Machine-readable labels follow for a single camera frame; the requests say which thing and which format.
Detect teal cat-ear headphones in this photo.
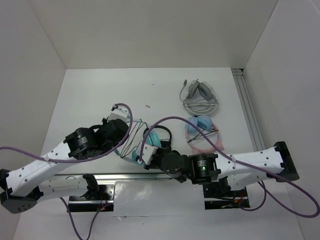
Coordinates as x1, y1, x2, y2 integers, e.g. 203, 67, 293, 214
114, 118, 162, 166

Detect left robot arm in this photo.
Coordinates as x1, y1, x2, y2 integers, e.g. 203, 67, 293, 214
0, 119, 129, 214

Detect black headphones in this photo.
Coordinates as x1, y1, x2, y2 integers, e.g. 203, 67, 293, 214
143, 125, 172, 151

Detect pink blue cat-ear headphones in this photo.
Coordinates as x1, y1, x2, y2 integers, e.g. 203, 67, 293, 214
185, 115, 225, 154

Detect grey white headphones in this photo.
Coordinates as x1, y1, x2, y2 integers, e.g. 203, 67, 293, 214
179, 79, 219, 116

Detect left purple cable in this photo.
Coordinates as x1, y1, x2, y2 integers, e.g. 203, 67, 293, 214
0, 101, 133, 165

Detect aluminium front rail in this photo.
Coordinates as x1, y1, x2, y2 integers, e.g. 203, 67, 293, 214
49, 172, 176, 181

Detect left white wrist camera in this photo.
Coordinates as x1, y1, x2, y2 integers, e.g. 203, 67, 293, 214
107, 105, 130, 122

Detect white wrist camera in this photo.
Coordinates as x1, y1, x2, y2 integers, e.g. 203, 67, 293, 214
107, 105, 130, 122
136, 142, 158, 165

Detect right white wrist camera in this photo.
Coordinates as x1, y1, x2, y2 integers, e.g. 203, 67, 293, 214
136, 142, 158, 165

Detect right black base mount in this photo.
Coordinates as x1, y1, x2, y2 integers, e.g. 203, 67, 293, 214
202, 182, 251, 210

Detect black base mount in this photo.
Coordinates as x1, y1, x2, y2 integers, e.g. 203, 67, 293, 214
202, 182, 251, 210
67, 182, 116, 213

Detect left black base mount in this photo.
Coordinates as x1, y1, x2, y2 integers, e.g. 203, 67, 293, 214
67, 182, 116, 213

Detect aluminium side rail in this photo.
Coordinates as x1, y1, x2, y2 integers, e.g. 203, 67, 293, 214
231, 68, 266, 151

